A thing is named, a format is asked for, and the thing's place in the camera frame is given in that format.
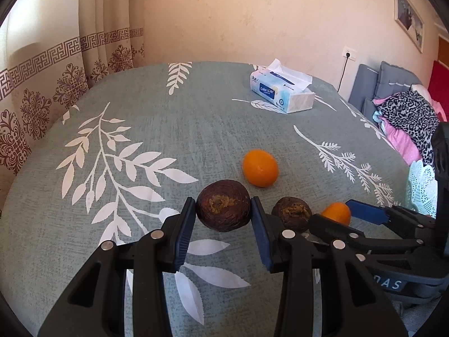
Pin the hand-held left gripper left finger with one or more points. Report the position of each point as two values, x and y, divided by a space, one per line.
184 235

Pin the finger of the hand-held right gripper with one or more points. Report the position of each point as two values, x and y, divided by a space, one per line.
326 226
364 211

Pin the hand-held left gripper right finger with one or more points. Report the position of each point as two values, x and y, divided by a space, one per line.
261 238

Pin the dark brown water chestnut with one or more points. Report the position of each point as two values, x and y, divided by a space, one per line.
291 214
223 210

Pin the light blue lattice basket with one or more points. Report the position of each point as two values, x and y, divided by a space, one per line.
421 189

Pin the small orange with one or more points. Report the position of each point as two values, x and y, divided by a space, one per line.
260 167

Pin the pink cloth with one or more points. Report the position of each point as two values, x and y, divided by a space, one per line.
403 144

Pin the leaf print grey tablecloth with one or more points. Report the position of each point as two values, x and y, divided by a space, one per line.
175 130

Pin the leopard print cloth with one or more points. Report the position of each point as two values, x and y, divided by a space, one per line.
410 116

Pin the grey sofa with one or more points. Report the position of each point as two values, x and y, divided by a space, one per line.
366 80

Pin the white cloth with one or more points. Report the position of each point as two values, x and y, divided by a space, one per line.
421 89

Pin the white blue tissue pack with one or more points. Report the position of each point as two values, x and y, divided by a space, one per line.
277 94

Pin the red cushion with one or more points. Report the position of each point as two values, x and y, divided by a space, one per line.
440 84

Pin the beige patterned curtain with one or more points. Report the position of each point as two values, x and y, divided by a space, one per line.
35 105

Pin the white wall socket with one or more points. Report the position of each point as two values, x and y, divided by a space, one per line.
349 53

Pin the framed wall picture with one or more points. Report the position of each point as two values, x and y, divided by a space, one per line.
408 15

